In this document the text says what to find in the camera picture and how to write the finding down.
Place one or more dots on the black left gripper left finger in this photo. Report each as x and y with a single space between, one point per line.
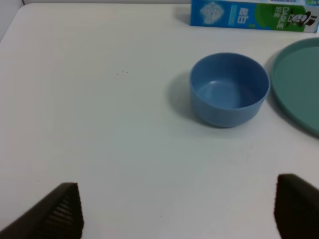
57 216

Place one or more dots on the blue green toothpaste box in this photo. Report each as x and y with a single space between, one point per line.
277 15

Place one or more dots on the blue plastic bowl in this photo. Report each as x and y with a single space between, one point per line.
227 89

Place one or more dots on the green round plate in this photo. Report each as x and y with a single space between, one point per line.
295 83

